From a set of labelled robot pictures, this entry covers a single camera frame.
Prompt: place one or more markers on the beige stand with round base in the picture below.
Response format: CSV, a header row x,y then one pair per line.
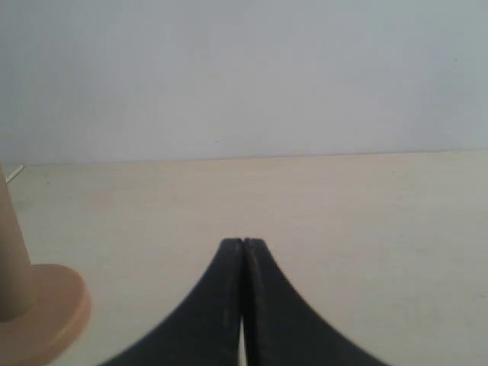
x,y
44,307

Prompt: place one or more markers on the small white stick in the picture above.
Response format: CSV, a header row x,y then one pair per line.
x,y
11,172

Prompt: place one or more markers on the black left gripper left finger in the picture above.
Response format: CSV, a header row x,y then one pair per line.
x,y
204,328

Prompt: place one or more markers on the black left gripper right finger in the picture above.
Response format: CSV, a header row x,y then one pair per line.
x,y
280,327

